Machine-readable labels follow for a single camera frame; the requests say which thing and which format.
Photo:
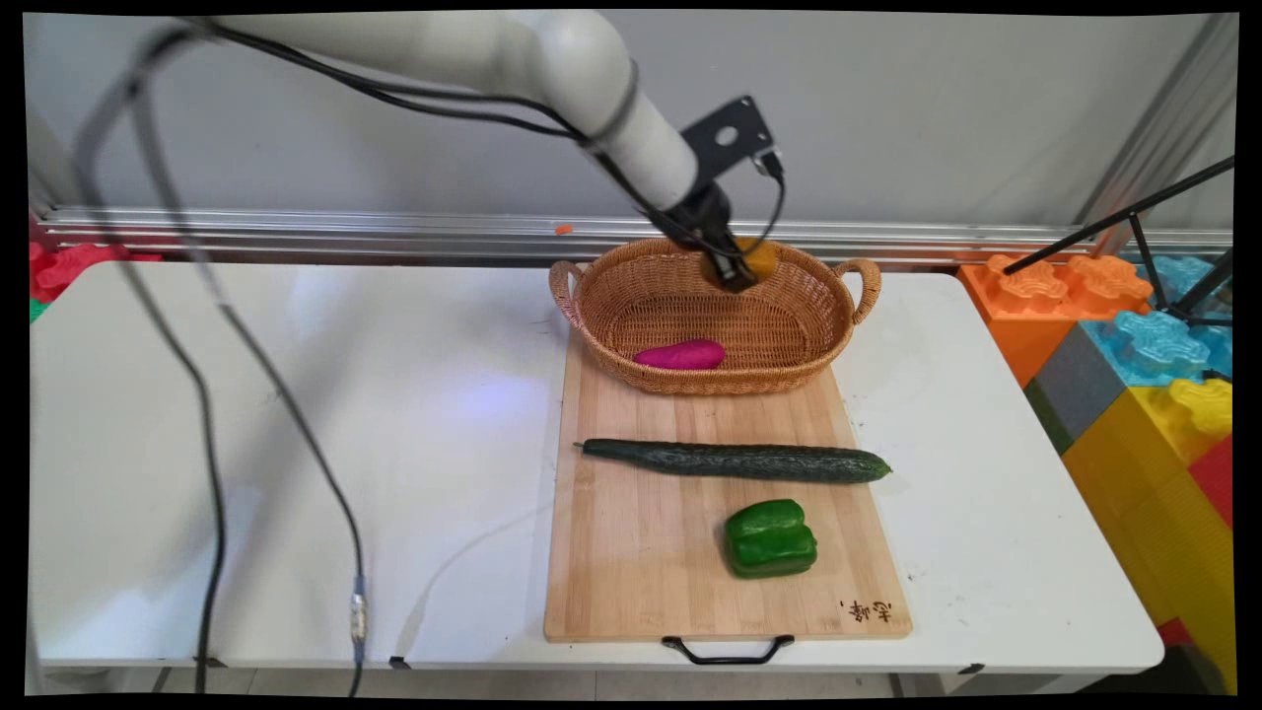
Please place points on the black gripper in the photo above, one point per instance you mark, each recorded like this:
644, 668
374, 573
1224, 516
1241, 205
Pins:
705, 217

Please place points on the brown potato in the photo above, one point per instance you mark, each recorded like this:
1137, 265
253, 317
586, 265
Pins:
764, 258

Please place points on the woven wicker basket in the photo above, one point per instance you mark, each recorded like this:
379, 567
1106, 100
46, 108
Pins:
779, 325

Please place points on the purple sweet potato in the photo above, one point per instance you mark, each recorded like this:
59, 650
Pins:
682, 355

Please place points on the long green cucumber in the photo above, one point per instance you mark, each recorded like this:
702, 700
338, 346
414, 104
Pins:
739, 461

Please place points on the green bell pepper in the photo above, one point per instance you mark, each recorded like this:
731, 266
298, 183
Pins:
769, 540

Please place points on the orange foam building block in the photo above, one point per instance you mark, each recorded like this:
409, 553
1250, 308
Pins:
1025, 306

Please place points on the wooden cutting board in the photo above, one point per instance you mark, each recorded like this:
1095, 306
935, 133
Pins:
631, 562

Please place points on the grey foam building block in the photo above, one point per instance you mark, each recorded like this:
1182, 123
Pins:
1075, 390

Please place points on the black tripod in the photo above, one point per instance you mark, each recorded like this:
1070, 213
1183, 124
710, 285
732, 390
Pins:
1134, 212

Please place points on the blue foam building block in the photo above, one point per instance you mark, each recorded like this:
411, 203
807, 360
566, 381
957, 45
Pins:
1154, 345

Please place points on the light blue foam block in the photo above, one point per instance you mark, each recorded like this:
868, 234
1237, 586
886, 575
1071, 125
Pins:
1183, 276

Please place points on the red foam building block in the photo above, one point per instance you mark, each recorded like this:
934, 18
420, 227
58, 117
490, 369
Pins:
1215, 478

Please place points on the red foam piece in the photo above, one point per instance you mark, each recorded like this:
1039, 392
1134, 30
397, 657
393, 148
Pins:
84, 261

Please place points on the green foam piece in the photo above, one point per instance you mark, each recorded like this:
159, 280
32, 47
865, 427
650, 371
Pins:
36, 311

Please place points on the black wrist camera mount plate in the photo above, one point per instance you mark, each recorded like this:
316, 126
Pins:
744, 123

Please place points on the aluminium rail along wall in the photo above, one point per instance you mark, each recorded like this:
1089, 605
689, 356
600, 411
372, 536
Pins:
394, 232

